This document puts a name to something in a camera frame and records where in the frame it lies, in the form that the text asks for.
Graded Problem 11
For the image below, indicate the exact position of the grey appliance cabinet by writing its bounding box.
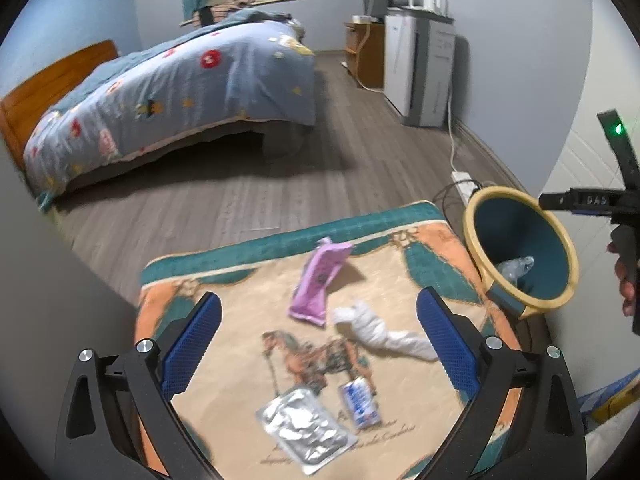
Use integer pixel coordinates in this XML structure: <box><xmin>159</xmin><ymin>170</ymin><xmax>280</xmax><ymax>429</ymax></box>
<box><xmin>407</xmin><ymin>15</ymin><xmax>459</xmax><ymax>128</ymax></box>

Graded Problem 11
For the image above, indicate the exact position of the wooden nightstand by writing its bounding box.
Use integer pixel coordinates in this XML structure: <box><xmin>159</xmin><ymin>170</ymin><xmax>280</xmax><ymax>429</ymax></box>
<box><xmin>344</xmin><ymin>20</ymin><xmax>386</xmax><ymax>89</ymax></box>

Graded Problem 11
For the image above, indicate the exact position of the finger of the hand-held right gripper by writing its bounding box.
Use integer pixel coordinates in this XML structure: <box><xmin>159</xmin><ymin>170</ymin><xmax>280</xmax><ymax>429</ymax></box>
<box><xmin>538</xmin><ymin>187</ymin><xmax>626</xmax><ymax>216</ymax></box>

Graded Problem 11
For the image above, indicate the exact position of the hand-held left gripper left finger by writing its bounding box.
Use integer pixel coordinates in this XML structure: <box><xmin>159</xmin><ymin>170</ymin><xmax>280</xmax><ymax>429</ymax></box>
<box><xmin>54</xmin><ymin>291</ymin><xmax>223</xmax><ymax>480</ymax></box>

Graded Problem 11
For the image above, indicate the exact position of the white crumpled tissue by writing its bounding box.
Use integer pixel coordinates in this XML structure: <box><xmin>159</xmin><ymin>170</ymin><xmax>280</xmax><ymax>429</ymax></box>
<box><xmin>331</xmin><ymin>300</ymin><xmax>440</xmax><ymax>362</ymax></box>

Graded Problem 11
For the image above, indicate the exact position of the teal orange patterned mat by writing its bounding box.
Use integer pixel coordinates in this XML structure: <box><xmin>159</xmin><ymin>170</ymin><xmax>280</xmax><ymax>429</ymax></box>
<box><xmin>135</xmin><ymin>200</ymin><xmax>523</xmax><ymax>480</ymax></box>

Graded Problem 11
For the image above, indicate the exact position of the white power strip cable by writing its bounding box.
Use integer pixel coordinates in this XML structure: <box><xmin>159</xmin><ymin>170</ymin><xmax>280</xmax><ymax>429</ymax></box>
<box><xmin>446</xmin><ymin>82</ymin><xmax>459</xmax><ymax>174</ymax></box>

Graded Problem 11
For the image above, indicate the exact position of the white fluffy rug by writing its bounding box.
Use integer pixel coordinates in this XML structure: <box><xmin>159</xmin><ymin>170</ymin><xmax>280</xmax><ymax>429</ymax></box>
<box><xmin>582</xmin><ymin>410</ymin><xmax>640</xmax><ymax>480</ymax></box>

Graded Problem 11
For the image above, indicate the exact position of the bed with blue quilt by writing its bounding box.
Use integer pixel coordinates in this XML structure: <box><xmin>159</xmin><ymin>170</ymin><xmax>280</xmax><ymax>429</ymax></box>
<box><xmin>24</xmin><ymin>7</ymin><xmax>317</xmax><ymax>197</ymax></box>

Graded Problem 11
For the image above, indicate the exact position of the silver foil packet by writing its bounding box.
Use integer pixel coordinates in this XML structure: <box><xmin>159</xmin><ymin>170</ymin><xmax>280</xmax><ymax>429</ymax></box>
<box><xmin>256</xmin><ymin>387</ymin><xmax>359</xmax><ymax>476</ymax></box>

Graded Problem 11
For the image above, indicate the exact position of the purple plastic packet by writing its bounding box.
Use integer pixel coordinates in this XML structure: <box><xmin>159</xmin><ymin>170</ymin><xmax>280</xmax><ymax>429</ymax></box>
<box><xmin>287</xmin><ymin>236</ymin><xmax>354</xmax><ymax>329</ymax></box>

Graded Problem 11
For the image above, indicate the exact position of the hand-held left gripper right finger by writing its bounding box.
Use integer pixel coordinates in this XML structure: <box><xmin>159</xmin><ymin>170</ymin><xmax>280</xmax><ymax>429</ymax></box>
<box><xmin>416</xmin><ymin>286</ymin><xmax>587</xmax><ymax>480</ymax></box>

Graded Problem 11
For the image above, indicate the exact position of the white air purifier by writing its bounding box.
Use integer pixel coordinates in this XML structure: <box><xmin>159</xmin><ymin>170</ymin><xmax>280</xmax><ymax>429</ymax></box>
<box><xmin>382</xmin><ymin>7</ymin><xmax>417</xmax><ymax>116</ymax></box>

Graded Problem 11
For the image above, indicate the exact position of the wooden headboard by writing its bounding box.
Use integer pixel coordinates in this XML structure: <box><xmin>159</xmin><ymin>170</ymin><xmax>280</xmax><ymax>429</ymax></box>
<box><xmin>0</xmin><ymin>40</ymin><xmax>121</xmax><ymax>172</ymax></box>

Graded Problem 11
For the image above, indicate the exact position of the yellow-rimmed teal bin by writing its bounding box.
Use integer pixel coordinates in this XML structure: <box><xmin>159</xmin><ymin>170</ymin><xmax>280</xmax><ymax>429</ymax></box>
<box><xmin>462</xmin><ymin>186</ymin><xmax>580</xmax><ymax>321</ymax></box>

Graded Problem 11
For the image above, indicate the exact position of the clear plastic wrap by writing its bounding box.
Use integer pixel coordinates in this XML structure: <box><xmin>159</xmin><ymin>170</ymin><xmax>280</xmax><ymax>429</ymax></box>
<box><xmin>497</xmin><ymin>256</ymin><xmax>536</xmax><ymax>284</ymax></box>

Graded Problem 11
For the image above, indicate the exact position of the white adapter cable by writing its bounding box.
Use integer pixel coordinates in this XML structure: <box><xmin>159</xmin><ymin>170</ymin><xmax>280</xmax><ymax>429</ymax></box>
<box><xmin>355</xmin><ymin>22</ymin><xmax>386</xmax><ymax>92</ymax></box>

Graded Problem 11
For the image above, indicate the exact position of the blue yellow box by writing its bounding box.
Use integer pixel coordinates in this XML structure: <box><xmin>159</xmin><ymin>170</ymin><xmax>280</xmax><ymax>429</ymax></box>
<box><xmin>577</xmin><ymin>367</ymin><xmax>640</xmax><ymax>424</ymax></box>

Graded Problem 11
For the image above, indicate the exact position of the blue white small packet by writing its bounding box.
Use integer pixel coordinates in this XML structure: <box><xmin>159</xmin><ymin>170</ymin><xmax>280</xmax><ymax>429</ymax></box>
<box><xmin>337</xmin><ymin>377</ymin><xmax>384</xmax><ymax>431</ymax></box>

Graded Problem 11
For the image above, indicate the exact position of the grey bed base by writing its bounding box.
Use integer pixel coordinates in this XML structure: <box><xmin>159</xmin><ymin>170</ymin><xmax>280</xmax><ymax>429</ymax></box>
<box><xmin>51</xmin><ymin>119</ymin><xmax>317</xmax><ymax>202</ymax></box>

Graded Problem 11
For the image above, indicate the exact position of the white power strip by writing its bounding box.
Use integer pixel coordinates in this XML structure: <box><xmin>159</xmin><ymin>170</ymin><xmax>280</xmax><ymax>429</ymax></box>
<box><xmin>451</xmin><ymin>171</ymin><xmax>484</xmax><ymax>206</ymax></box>

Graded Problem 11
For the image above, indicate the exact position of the person's right hand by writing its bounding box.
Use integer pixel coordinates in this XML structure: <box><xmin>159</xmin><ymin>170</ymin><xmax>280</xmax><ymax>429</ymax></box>
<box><xmin>606</xmin><ymin>242</ymin><xmax>638</xmax><ymax>317</ymax></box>

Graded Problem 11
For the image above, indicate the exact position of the white router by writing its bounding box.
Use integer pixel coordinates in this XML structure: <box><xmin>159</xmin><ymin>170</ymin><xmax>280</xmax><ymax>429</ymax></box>
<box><xmin>400</xmin><ymin>0</ymin><xmax>454</xmax><ymax>19</ymax></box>

